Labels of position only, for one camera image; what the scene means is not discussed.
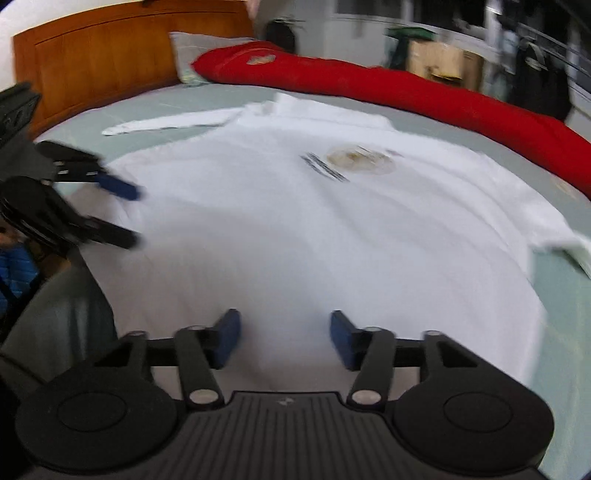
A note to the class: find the dark hanging clothes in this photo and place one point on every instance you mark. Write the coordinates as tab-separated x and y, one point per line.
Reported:
540	83

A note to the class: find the white t-shirt gold circle print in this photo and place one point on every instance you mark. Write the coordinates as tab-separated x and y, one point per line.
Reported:
295	230

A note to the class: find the green stool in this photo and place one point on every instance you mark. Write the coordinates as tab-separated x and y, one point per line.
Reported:
406	33

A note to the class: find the blue quilted jacket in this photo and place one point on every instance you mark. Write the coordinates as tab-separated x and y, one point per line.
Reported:
14	277

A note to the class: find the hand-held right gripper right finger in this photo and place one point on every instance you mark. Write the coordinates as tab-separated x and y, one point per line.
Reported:
341	339

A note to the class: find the grey pillow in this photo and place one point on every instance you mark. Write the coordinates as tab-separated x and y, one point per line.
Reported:
189	50

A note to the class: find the black backpack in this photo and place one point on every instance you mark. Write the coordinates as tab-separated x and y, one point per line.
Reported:
279	37

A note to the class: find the cardboard box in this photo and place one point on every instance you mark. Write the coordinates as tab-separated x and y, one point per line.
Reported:
438	60

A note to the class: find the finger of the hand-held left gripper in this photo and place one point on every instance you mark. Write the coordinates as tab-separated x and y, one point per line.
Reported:
111	235
120	187

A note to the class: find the wooden headboard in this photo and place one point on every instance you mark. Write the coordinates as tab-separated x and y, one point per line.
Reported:
115	60

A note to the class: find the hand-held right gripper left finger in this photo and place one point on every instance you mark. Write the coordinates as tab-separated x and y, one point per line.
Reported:
229	337

